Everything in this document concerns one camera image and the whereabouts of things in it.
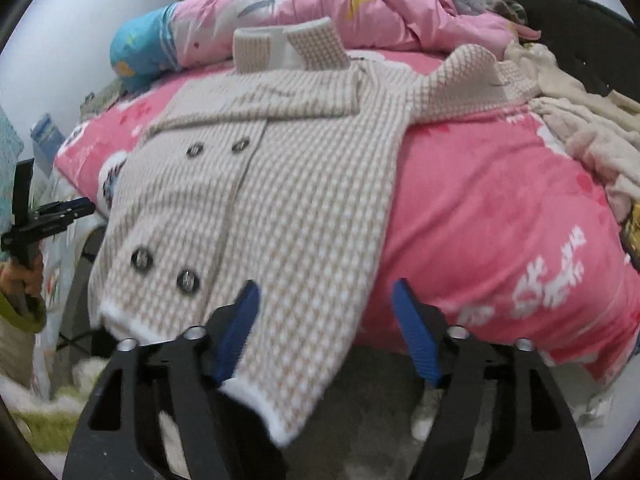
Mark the left hand orange glove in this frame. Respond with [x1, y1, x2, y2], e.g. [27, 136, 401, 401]
[1, 254, 46, 325]

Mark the yellow black tool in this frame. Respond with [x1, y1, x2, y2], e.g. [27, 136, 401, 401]
[620, 204, 640, 272]

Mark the cream fluffy garment pile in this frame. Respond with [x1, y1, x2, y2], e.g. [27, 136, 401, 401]
[506, 44, 639, 223]

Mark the black bed headboard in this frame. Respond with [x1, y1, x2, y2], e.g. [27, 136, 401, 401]
[515, 0, 640, 101]

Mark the blue book by wall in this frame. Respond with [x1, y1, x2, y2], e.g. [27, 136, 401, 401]
[30, 113, 65, 164]

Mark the beige houndstooth knit coat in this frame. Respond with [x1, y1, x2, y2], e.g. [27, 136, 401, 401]
[88, 18, 539, 446]

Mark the grey green folded cloth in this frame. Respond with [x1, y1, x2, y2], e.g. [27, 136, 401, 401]
[79, 78, 126, 122]

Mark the pink and blue quilt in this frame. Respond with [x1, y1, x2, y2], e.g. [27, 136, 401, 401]
[110, 0, 518, 92]

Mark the pink floral fleece blanket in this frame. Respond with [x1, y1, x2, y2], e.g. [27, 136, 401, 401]
[53, 48, 640, 386]

